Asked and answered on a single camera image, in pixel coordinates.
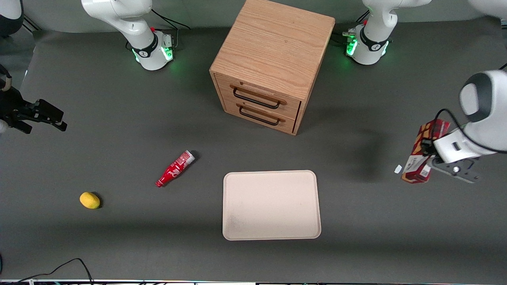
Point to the red cookie box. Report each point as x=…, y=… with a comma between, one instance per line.
x=418, y=150

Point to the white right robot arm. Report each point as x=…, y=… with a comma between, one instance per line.
x=130, y=23

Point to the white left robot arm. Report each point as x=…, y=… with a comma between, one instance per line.
x=483, y=99

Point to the beige rectangular tray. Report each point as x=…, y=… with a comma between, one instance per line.
x=271, y=206

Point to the yellow lemon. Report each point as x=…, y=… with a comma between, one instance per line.
x=89, y=200

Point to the red cola bottle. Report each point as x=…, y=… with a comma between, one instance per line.
x=174, y=169

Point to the wooden drawer front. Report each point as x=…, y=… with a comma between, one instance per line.
x=287, y=123
x=291, y=107

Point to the wooden two-drawer cabinet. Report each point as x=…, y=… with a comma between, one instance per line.
x=273, y=43

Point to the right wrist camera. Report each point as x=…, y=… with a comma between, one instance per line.
x=14, y=107

